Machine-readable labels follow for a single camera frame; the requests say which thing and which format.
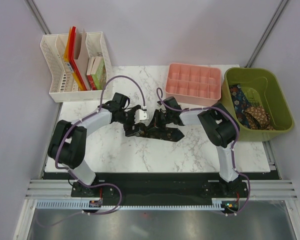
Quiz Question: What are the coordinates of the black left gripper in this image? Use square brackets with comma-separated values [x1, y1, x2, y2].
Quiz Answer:
[116, 105, 142, 137]

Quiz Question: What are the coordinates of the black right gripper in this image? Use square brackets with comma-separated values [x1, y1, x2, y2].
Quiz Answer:
[146, 109, 173, 133]

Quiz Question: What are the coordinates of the black gold floral tie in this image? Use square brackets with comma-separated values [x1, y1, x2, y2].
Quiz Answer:
[137, 127, 185, 143]

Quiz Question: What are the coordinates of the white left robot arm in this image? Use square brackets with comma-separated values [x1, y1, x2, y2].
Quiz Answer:
[47, 92, 148, 197]

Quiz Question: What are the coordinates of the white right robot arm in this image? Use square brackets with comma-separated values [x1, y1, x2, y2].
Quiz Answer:
[148, 97, 241, 197]

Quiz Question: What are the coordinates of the pink divided organizer tray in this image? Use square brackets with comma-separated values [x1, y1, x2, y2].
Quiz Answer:
[164, 63, 222, 106]

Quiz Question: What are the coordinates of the green book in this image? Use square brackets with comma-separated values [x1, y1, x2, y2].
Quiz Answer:
[91, 56, 107, 90]

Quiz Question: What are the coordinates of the navy floral tie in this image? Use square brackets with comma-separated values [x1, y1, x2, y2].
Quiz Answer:
[229, 84, 252, 128]

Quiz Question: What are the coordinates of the white plastic file rack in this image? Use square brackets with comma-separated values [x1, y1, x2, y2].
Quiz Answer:
[40, 26, 113, 103]

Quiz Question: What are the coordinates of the red book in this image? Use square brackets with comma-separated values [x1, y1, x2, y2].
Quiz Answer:
[86, 57, 97, 91]

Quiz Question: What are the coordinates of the beige cardboard folder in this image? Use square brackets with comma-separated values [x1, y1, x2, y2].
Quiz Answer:
[74, 29, 91, 91]

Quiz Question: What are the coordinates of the olive green plastic bin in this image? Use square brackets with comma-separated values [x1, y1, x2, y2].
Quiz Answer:
[220, 67, 294, 142]

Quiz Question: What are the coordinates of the red folder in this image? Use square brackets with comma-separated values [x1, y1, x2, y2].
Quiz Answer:
[69, 26, 92, 91]

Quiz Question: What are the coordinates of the brown floral tie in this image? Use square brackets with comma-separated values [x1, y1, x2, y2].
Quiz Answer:
[243, 106, 275, 131]

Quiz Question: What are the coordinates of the orange folder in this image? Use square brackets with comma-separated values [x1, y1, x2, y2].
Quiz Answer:
[63, 26, 87, 91]

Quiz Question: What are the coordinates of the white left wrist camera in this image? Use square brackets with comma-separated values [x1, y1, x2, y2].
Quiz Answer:
[134, 106, 149, 124]

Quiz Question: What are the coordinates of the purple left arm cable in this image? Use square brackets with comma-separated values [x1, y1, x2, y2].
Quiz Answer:
[54, 74, 148, 217]

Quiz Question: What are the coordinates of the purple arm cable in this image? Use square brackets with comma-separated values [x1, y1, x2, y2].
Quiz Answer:
[156, 87, 252, 218]
[54, 74, 148, 217]

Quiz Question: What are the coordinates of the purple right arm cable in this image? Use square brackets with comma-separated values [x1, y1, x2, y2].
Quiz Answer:
[156, 87, 252, 218]

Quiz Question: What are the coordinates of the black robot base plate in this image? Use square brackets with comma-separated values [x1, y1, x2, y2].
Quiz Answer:
[41, 171, 282, 207]

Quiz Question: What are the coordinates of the right aluminium corner post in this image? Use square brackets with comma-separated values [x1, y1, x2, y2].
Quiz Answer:
[244, 0, 291, 68]

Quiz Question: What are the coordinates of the aluminium corner post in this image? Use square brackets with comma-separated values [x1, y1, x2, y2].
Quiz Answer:
[244, 0, 291, 68]
[25, 0, 51, 35]

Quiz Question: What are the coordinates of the slotted cable duct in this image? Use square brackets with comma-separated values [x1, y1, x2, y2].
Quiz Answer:
[36, 199, 224, 211]

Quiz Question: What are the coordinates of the aluminium frame rail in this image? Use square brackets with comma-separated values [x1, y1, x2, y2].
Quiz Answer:
[26, 179, 298, 201]

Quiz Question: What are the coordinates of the left aluminium corner post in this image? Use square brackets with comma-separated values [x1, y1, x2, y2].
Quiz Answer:
[25, 0, 51, 35]

